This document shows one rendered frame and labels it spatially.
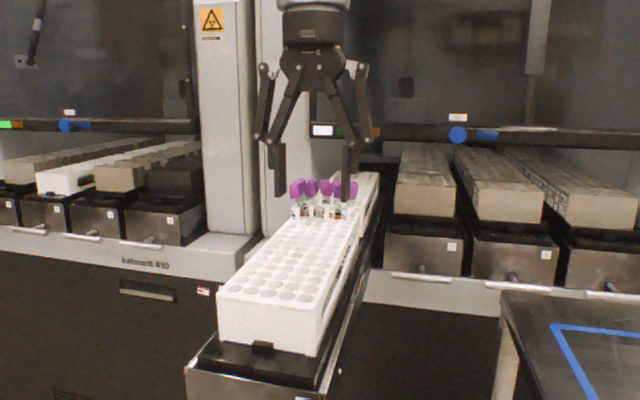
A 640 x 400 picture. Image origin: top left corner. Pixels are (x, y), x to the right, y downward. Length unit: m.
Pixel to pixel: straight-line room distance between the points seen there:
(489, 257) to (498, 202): 0.11
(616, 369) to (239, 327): 0.34
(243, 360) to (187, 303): 0.55
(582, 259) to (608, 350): 0.31
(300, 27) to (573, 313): 0.44
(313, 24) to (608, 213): 0.61
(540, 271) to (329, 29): 0.53
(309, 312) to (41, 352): 1.05
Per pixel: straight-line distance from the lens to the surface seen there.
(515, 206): 0.79
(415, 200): 0.77
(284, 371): 0.38
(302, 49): 0.50
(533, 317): 0.50
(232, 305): 0.39
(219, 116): 0.86
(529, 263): 0.75
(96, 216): 0.99
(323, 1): 0.47
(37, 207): 1.11
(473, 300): 0.77
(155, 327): 1.02
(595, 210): 0.83
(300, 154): 0.80
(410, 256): 0.73
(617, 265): 0.79
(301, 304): 0.37
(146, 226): 0.90
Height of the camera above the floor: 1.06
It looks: 14 degrees down
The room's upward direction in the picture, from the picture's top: straight up
